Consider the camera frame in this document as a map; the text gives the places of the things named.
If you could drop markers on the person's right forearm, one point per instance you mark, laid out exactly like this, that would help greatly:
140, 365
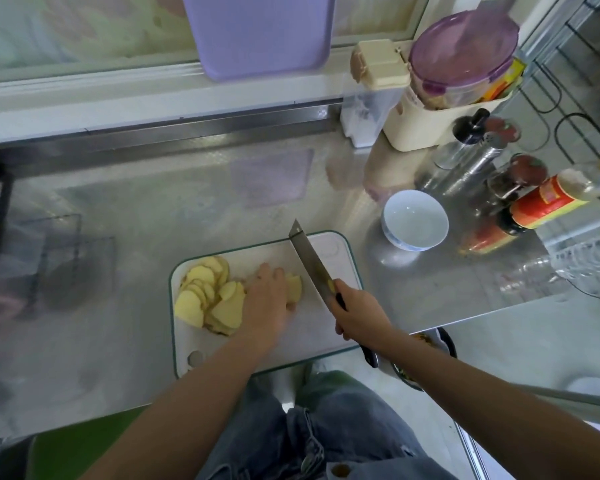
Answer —
500, 410

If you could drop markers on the person's left hand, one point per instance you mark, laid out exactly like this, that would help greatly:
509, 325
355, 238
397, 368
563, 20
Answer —
265, 307

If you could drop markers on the glass bottle black cap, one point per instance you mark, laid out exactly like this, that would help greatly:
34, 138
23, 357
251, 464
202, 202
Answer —
465, 133

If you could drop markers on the steel shaker brown cap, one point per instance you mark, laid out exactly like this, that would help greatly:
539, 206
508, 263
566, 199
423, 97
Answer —
480, 155

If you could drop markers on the glass jar red lid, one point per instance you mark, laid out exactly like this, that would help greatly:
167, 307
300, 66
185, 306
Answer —
525, 173

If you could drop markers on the cut yellow potato strips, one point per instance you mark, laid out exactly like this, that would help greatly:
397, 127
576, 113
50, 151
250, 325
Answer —
294, 288

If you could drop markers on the purple plastic cutting board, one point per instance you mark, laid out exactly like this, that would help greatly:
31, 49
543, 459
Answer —
260, 35

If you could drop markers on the sauce bottle red label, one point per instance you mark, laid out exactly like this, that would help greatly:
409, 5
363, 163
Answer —
550, 200

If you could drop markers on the white cutting board green rim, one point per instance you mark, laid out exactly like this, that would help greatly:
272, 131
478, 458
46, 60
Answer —
330, 340

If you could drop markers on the green mat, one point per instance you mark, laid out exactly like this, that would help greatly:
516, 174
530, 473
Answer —
80, 445

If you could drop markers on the clear plastic bottle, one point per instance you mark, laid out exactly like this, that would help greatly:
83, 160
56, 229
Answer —
565, 265

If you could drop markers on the metal bowl with scraps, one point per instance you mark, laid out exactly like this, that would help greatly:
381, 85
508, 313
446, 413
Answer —
435, 345

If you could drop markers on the cream plastic canister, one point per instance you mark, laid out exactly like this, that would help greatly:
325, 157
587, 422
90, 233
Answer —
415, 127

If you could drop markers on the purple lid food container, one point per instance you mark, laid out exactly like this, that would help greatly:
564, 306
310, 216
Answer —
465, 57

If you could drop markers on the pile of yellow potato slices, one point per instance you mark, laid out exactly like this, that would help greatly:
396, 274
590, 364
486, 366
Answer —
212, 300

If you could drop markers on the clear container cream lid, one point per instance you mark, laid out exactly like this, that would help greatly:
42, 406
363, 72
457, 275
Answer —
370, 95

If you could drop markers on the steel cleaver knife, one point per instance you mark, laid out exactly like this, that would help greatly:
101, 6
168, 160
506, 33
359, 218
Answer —
310, 257

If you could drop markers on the person's blue jeans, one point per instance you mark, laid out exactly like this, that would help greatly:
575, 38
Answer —
280, 440

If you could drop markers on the person's right hand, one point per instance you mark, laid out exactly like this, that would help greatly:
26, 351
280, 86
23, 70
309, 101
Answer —
362, 317

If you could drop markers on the white round plate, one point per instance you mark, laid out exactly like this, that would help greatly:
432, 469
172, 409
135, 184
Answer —
595, 388

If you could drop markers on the white bowl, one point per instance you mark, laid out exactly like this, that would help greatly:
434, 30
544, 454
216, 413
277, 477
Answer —
415, 220

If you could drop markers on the person's left forearm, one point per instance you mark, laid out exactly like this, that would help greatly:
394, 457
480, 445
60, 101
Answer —
175, 415

